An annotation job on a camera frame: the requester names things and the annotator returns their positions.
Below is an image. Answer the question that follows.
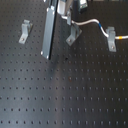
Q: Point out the grey metal gripper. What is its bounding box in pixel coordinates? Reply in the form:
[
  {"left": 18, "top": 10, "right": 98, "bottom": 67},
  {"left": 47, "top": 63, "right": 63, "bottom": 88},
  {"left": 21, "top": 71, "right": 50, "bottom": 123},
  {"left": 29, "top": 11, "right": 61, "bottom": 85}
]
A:
[{"left": 40, "top": 0, "right": 80, "bottom": 60}]

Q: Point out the white cable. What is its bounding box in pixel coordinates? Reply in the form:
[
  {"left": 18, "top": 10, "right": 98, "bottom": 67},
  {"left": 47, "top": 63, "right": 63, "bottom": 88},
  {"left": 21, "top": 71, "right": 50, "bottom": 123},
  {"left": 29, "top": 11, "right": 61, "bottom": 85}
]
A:
[{"left": 71, "top": 18, "right": 128, "bottom": 41}]

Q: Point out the black object at top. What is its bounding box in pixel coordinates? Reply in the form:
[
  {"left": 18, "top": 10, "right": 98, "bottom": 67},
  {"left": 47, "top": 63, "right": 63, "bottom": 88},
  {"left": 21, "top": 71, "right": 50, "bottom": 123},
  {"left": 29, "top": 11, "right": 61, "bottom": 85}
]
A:
[{"left": 78, "top": 0, "right": 88, "bottom": 13}]

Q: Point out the middle grey cable clip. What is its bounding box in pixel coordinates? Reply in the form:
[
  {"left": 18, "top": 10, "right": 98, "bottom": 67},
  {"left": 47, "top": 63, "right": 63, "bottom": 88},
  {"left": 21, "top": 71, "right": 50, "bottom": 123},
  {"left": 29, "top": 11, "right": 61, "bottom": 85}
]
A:
[{"left": 66, "top": 24, "right": 82, "bottom": 46}]

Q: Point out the grey cable clip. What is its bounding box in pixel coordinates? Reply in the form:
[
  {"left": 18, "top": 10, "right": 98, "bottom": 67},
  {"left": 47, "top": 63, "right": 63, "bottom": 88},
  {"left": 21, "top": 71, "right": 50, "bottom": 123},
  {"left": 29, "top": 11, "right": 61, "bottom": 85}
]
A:
[
  {"left": 66, "top": 24, "right": 82, "bottom": 46},
  {"left": 106, "top": 27, "right": 116, "bottom": 52},
  {"left": 19, "top": 20, "right": 33, "bottom": 44}
]

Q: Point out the left grey cable clip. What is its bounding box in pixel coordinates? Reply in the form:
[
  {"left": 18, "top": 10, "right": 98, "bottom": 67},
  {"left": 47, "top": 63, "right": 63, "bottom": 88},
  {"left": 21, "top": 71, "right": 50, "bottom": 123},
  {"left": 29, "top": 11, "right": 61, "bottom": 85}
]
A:
[{"left": 19, "top": 20, "right": 33, "bottom": 44}]

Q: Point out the right grey cable clip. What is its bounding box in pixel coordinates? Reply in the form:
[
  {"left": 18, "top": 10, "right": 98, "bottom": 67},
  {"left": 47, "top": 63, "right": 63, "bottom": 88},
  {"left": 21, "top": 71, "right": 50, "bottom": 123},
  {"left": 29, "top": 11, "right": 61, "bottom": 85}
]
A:
[{"left": 106, "top": 27, "right": 116, "bottom": 52}]

